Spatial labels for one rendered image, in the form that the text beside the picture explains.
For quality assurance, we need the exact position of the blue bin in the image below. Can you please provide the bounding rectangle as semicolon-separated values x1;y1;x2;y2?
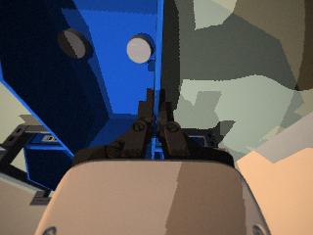
23;133;73;192
0;0;164;159
155;137;201;160

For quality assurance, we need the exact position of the grey metal disc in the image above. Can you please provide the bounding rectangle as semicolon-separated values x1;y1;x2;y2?
126;34;152;64
58;28;89;59

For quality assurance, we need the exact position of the grey metal shelf frame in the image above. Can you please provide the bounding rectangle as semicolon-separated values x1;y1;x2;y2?
0;125;230;207

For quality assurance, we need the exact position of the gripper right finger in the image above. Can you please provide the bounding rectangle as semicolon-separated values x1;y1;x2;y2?
156;89;235;167

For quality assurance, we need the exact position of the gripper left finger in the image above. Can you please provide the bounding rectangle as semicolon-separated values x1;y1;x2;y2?
72;88;155;166

